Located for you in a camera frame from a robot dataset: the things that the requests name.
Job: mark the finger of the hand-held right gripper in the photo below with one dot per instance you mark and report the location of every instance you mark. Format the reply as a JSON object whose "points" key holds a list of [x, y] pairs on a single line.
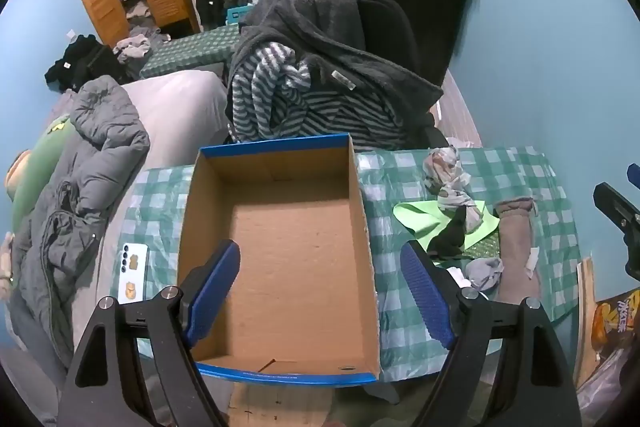
{"points": [[622, 219], [635, 176]]}

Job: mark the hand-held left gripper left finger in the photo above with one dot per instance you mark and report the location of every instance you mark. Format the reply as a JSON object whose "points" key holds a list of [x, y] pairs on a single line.
{"points": [[215, 289]]}

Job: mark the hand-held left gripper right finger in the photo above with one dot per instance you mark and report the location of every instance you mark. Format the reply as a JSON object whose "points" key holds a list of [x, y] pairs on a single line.
{"points": [[425, 297]]}

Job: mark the black sock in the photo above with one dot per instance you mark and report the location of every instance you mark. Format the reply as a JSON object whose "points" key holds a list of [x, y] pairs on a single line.
{"points": [[450, 237]]}

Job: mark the grey sock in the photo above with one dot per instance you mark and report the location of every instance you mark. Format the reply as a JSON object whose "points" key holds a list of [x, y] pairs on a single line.
{"points": [[485, 271]]}

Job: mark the blue-rimmed cardboard box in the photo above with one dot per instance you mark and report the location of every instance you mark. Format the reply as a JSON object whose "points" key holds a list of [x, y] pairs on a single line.
{"points": [[295, 257]]}

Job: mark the pinkish-brown sock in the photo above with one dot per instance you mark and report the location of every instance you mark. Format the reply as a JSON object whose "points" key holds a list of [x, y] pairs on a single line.
{"points": [[517, 252]]}

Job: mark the knotted plastic bag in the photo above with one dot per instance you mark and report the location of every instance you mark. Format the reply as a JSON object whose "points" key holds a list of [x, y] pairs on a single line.
{"points": [[447, 179]]}

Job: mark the gold patterned item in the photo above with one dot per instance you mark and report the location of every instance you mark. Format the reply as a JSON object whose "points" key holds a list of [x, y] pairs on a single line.
{"points": [[484, 247]]}

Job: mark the light green cloth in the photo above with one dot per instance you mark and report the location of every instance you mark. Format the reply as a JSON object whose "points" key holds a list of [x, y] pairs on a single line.
{"points": [[417, 219]]}

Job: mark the white smartphone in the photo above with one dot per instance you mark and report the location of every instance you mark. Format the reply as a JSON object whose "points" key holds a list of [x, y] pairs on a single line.
{"points": [[133, 274]]}

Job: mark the orange snack bag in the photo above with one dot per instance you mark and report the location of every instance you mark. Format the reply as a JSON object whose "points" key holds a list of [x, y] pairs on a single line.
{"points": [[615, 322]]}

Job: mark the wooden board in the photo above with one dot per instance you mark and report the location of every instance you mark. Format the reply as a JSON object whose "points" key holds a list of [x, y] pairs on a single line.
{"points": [[586, 322]]}

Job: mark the green checked tablecloth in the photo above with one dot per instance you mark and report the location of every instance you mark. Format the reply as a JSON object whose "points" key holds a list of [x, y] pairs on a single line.
{"points": [[390, 187]]}

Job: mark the white plastic bag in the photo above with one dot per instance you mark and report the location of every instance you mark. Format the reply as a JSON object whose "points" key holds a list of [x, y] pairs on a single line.
{"points": [[462, 143]]}

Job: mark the grey puffer jacket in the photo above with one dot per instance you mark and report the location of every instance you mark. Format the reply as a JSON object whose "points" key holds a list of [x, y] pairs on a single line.
{"points": [[75, 187]]}

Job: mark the clear plastic bag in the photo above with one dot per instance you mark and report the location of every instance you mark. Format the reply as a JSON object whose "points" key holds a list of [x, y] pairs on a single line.
{"points": [[600, 394]]}

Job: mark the white duvet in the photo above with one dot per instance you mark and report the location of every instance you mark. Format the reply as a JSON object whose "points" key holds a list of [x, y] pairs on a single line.
{"points": [[180, 112]]}

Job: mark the striped fleece garment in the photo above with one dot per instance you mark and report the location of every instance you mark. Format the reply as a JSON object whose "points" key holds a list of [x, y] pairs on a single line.
{"points": [[280, 102]]}

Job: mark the green plush toy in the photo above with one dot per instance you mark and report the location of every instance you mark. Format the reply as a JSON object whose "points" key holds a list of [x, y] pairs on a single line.
{"points": [[37, 167]]}

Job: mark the green checked bedspread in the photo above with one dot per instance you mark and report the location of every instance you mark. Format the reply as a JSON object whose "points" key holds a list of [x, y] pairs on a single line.
{"points": [[195, 49]]}

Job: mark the pile of grey clothes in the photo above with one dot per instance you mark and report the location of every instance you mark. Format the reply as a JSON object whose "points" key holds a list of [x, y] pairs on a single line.
{"points": [[135, 47]]}

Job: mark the pile of black clothes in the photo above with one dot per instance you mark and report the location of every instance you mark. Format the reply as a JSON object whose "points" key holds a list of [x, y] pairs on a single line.
{"points": [[82, 62]]}

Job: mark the black office chair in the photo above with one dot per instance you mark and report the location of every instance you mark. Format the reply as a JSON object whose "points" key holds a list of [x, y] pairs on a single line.
{"points": [[390, 27]]}

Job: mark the teal storage box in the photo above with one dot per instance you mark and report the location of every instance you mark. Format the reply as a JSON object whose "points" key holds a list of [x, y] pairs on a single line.
{"points": [[239, 15]]}

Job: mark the dark grey fleece robe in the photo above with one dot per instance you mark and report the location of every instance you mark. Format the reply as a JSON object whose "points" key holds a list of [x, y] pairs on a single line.
{"points": [[320, 27]]}

